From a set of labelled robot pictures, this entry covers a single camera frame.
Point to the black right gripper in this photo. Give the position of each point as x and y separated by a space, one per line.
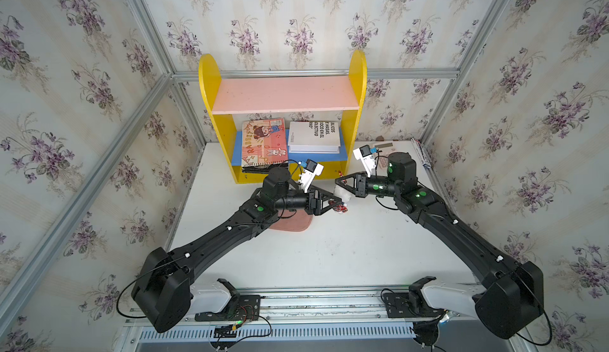
361 181

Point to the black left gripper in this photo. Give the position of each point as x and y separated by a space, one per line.
312 204

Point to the white plush doll keychain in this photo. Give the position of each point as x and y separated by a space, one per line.
343 194

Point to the red S carabiner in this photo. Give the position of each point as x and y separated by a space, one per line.
340 208

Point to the pink corduroy bag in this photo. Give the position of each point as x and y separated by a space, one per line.
298 222

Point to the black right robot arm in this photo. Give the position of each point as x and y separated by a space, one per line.
508 294

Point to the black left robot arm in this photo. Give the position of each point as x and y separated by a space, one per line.
162 288

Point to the pink calculator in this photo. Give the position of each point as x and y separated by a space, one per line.
382 161

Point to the white book black text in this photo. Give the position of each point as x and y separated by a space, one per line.
317 137

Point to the black Moon and Sixpence book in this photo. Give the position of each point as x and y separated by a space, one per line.
263 169

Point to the blue white slim box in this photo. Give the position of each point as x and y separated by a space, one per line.
421 153

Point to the pink spiral notebook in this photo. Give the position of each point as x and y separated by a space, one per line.
264 143

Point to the yellow blue pink bookshelf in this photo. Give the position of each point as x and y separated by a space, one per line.
225 98

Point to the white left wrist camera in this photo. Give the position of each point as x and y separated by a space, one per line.
310 171

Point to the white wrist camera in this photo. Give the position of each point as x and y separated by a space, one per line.
365 154
310 171

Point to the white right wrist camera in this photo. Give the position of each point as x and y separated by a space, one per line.
365 154

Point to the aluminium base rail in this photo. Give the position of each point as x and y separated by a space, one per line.
321 319

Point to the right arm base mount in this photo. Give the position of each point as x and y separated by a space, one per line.
431 298

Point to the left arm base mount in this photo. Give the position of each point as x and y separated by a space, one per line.
221 301

